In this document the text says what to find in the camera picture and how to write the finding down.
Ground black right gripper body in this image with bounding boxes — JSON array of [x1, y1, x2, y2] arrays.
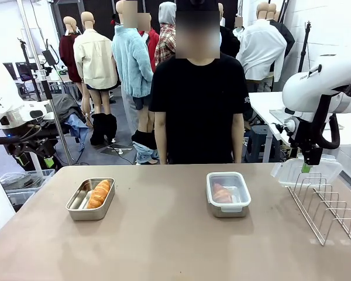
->
[[292, 118, 323, 166]]

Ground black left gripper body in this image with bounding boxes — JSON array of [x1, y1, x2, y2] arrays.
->
[[5, 136, 58, 158]]

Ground clear plastic container lid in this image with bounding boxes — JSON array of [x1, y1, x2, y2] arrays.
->
[[270, 157, 345, 188], [206, 172, 252, 213]]

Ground rectangular steel container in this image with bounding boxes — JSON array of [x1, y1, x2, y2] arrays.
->
[[207, 201, 250, 219], [65, 177, 116, 221]]

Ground golden croissant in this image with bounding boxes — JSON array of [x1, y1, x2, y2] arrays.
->
[[212, 183, 233, 203], [87, 179, 111, 210]]

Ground person's right forearm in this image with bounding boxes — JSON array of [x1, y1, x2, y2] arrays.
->
[[154, 111, 168, 165]]

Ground person's left forearm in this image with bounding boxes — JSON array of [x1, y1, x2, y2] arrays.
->
[[232, 112, 245, 164]]

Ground clear plastic storage bins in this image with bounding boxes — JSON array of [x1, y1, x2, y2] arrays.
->
[[0, 169, 56, 211]]

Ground slanted metal pole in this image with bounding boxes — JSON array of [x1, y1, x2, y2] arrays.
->
[[17, 0, 75, 165]]

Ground pile of grey blue clothes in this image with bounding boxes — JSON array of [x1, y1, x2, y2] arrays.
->
[[51, 93, 88, 147]]

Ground dark plastic stool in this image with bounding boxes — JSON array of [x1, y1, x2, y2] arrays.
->
[[245, 125, 281, 163]]

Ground white rectangular table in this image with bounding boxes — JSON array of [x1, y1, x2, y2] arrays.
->
[[247, 91, 351, 163]]

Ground black light stand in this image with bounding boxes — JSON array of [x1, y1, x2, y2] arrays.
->
[[17, 37, 43, 102]]

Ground small dark monitor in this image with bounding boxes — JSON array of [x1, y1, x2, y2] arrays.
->
[[15, 61, 36, 82], [2, 61, 18, 80]]

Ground black box on stand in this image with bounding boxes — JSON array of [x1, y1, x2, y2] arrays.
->
[[42, 39, 62, 83]]

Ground mannequin in dark red sweater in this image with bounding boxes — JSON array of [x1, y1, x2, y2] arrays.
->
[[58, 16, 84, 112]]

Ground mannequin in cream shirt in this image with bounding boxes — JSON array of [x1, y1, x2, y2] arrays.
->
[[73, 11, 119, 146]]

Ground mannequin in white shirt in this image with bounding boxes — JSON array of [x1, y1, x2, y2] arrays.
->
[[236, 1, 287, 91]]

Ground mannequin in black jacket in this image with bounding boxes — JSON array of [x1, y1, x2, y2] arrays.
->
[[269, 2, 295, 74]]

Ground person in black T-shirt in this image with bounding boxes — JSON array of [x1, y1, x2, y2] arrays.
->
[[148, 0, 252, 165]]

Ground mannequin in light blue jacket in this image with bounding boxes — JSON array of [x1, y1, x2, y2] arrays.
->
[[111, 0, 160, 165]]

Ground mannequin in black clothes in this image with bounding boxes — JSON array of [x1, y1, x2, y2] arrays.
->
[[218, 2, 241, 58]]

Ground person in red jacket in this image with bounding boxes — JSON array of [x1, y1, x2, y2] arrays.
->
[[137, 13, 160, 74]]

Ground mannequin in plaid hoodie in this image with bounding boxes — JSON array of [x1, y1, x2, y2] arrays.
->
[[154, 1, 178, 68]]

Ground thick black right arm hose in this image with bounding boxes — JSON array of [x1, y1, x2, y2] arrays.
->
[[314, 46, 351, 150]]

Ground white round wrist camera mount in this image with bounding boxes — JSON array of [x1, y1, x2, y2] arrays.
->
[[276, 118, 298, 138]]

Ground steel wire lid rack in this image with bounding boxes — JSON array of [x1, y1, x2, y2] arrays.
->
[[287, 172, 351, 246]]

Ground black camera tripod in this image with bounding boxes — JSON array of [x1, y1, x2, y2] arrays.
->
[[297, 20, 312, 73]]

